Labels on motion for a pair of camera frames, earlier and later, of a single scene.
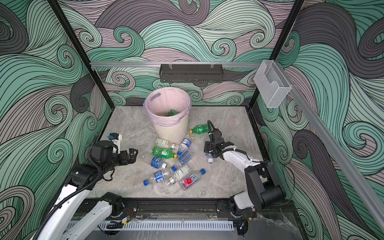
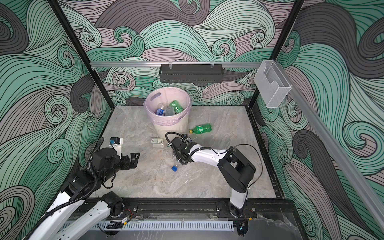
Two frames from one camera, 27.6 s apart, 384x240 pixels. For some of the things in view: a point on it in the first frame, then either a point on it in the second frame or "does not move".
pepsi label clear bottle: (159, 176) → (160, 111)
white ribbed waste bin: (173, 134) does not move
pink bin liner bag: (167, 106) does not move
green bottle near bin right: (200, 129) does not move
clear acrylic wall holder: (271, 83) does not move
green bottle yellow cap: (164, 152) → (177, 106)
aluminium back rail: (231, 64) does not move
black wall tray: (191, 74) does not move
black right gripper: (206, 147) → (178, 156)
